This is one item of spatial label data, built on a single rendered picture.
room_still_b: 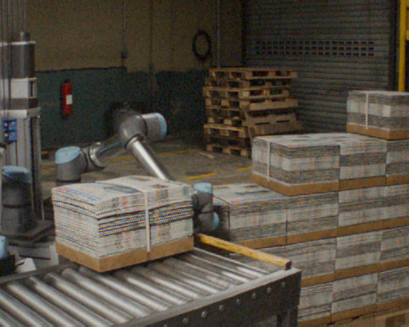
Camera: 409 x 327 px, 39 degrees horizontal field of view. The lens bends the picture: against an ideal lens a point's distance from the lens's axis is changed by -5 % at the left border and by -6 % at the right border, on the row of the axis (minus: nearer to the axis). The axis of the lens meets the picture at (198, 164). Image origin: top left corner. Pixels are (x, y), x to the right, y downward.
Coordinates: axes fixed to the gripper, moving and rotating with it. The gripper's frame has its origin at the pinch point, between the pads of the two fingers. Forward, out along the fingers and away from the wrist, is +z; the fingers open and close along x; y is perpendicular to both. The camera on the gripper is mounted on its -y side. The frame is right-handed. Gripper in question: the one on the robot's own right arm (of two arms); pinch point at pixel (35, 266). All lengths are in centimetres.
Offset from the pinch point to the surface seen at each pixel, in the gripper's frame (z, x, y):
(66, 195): 8.8, -9.4, 25.0
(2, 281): -18.1, -13.5, 3.0
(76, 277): 2.4, -22.9, 2.6
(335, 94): 782, 417, 11
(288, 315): 52, -66, -11
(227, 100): 568, 466, 4
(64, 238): 9.7, -4.5, 9.5
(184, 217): 42, -28, 16
